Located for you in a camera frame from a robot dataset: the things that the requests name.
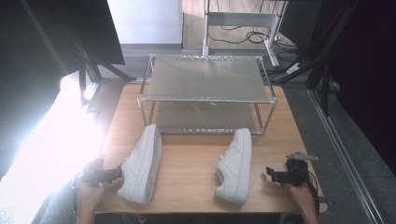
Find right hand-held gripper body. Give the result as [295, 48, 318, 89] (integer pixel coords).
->
[281, 150, 319, 188]

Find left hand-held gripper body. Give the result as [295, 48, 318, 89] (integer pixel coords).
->
[81, 157, 108, 188]

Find white sneaker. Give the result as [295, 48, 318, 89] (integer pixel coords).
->
[117, 123, 163, 205]
[213, 127, 253, 206]

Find person's right hand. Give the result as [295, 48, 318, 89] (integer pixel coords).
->
[283, 181, 315, 207]

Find person's left hand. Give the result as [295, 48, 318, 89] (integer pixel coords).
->
[76, 176, 125, 217]

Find white power strip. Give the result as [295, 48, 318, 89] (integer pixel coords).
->
[285, 62, 302, 76]

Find black tripod stand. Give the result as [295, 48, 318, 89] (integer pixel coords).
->
[73, 34, 138, 106]

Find black metal stand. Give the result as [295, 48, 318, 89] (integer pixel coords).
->
[274, 0, 359, 117]

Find metal two-tier shoe rack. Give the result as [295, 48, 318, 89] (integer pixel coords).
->
[136, 53, 278, 136]

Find black curtain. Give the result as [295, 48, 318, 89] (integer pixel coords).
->
[0, 0, 126, 180]

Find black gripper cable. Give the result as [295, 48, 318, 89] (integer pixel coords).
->
[303, 172, 321, 218]

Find black floor cables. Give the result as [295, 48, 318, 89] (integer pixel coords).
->
[207, 24, 300, 54]

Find white metal desk frame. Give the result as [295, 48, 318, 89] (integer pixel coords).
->
[201, 0, 289, 68]

